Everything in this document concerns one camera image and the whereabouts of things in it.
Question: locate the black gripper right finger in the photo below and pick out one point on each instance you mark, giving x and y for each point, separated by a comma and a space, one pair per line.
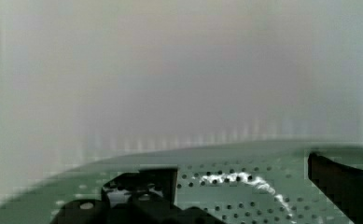
342, 184

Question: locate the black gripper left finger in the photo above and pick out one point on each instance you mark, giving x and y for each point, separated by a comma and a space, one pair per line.
161, 181

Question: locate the green plastic strainer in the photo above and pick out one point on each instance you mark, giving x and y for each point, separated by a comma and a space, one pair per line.
261, 182

